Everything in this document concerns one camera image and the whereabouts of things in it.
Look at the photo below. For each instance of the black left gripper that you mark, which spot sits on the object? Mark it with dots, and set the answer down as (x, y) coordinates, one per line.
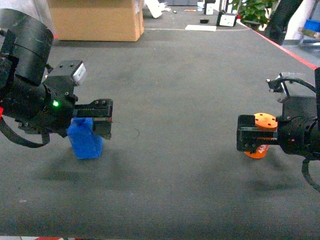
(57, 108)

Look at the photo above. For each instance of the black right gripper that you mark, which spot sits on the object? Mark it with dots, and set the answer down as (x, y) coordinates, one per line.
(298, 130)

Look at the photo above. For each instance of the orange cylindrical cap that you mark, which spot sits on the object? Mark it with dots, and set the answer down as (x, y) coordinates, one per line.
(264, 122)

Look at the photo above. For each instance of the blue block part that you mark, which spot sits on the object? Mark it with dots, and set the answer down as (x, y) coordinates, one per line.
(85, 143)

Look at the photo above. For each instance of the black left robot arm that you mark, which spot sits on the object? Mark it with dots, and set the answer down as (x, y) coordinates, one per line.
(38, 96)

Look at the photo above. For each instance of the large cardboard box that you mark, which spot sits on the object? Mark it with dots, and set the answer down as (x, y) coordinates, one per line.
(97, 20)

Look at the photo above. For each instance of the white paper sheet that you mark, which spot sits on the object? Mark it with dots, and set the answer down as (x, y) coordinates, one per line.
(206, 28)

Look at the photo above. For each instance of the black white device box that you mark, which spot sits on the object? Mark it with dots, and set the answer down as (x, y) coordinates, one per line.
(225, 19)

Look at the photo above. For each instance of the green potted plant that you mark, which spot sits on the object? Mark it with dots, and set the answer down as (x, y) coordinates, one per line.
(254, 13)

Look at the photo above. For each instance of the small black object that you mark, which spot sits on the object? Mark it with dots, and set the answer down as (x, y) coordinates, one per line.
(204, 21)

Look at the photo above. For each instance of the white tilted board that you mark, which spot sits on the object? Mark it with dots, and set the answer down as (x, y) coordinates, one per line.
(154, 8)

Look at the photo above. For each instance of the blue bin far right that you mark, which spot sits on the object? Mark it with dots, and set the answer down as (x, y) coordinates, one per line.
(313, 25)

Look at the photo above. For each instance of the far black white box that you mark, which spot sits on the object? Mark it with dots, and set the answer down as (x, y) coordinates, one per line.
(208, 7)

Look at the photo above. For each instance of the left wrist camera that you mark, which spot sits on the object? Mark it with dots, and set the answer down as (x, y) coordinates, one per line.
(68, 73)

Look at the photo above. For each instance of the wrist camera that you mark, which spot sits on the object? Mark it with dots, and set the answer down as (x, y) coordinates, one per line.
(286, 89)
(68, 73)

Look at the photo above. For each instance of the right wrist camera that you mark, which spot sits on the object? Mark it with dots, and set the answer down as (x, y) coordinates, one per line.
(286, 89)

